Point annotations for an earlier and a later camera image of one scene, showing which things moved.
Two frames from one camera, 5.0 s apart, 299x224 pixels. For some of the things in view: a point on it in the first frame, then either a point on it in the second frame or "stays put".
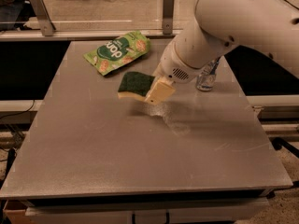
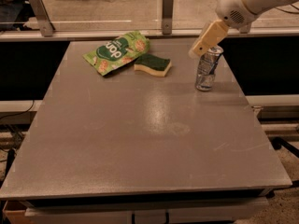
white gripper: [173, 65] to [231, 9]
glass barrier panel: [98, 7] stays put
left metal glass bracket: [42, 12] stays put
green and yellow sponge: [135, 85] to [155, 64]
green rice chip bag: [115, 52] stays put
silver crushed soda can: [206, 78] stays put
